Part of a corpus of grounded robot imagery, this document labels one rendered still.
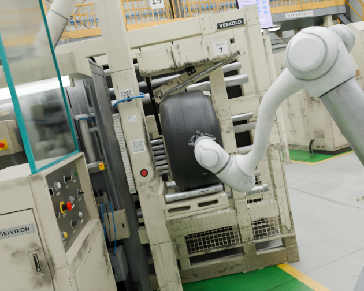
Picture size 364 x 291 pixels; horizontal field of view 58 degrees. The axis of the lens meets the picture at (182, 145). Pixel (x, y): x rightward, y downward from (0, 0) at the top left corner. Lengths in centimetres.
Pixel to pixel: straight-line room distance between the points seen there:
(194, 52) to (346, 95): 137
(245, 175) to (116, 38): 107
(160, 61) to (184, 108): 50
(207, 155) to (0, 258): 86
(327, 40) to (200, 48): 136
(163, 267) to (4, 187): 112
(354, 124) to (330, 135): 525
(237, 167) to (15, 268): 92
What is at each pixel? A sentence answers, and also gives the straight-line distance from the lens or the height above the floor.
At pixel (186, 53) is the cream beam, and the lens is 216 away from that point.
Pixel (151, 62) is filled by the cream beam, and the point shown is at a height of 170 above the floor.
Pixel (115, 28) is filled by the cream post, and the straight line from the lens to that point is 195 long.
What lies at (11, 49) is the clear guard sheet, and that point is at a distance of 140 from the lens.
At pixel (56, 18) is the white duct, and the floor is 209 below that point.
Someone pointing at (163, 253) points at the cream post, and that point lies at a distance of 208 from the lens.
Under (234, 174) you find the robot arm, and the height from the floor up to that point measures 109.
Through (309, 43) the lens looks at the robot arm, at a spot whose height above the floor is 149.
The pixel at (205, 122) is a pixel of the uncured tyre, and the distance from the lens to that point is 170.
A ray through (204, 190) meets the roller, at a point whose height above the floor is 91.
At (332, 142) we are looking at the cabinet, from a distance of 621.
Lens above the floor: 141
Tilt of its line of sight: 7 degrees down
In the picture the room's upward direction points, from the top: 12 degrees counter-clockwise
